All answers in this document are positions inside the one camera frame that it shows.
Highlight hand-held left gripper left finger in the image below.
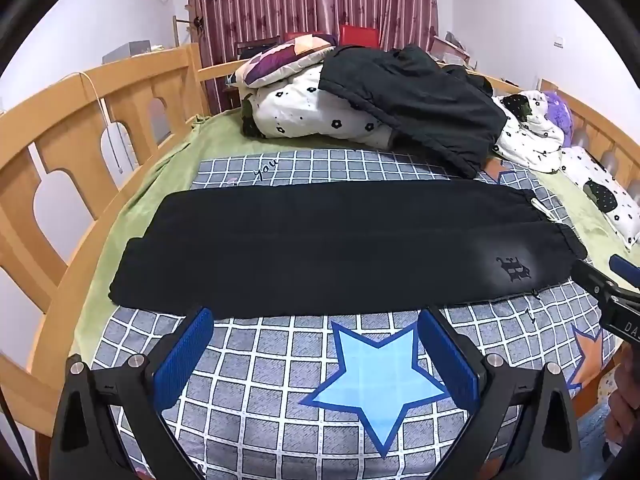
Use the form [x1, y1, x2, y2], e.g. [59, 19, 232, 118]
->
[49, 305, 216, 480]

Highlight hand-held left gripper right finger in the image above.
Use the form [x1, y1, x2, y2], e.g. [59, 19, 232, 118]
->
[416, 305, 583, 480]

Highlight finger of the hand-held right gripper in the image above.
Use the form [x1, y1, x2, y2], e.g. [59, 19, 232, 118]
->
[570, 258, 633, 306]
[608, 254, 640, 291]

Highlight black pants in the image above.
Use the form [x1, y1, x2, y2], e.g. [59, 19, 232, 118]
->
[109, 179, 588, 321]

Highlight person's right hand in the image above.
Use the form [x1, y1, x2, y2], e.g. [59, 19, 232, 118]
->
[605, 352, 640, 443]

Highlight grey checked star blanket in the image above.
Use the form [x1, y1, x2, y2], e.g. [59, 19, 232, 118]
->
[70, 147, 621, 480]

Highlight white flower print pillow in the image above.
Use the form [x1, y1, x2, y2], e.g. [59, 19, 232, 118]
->
[559, 146, 640, 251]

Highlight person's blue jeans leg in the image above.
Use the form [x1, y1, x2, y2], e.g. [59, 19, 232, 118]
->
[575, 400, 613, 466]

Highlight purple plush toy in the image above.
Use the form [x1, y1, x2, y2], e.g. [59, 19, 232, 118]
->
[542, 91, 574, 148]

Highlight green bed sheet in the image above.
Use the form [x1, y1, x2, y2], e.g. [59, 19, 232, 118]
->
[70, 112, 640, 361]

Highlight black clothing heap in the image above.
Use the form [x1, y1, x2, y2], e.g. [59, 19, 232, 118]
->
[319, 45, 508, 178]

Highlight pink box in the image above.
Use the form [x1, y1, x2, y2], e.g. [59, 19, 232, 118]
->
[431, 34, 470, 65]

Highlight white flower print quilt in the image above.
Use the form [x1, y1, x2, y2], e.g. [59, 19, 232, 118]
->
[241, 62, 568, 171]

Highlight grey box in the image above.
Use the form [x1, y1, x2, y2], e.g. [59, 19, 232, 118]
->
[102, 40, 151, 64]

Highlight purple patterned pillow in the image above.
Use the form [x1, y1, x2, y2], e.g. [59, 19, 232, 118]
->
[235, 34, 337, 88]

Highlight red box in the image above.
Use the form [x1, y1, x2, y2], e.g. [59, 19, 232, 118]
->
[339, 25, 379, 51]

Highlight wooden coat rack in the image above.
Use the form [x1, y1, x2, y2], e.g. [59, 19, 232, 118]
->
[172, 0, 206, 50]

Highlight maroon patterned curtain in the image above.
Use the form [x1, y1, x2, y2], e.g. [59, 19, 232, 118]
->
[187, 0, 440, 111]

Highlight black cable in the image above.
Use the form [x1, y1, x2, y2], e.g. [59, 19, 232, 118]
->
[0, 390, 36, 480]

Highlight wooden bed frame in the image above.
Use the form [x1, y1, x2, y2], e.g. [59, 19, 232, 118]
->
[0, 42, 640, 441]

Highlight white cable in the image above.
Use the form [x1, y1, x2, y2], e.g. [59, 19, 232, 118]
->
[65, 72, 126, 173]

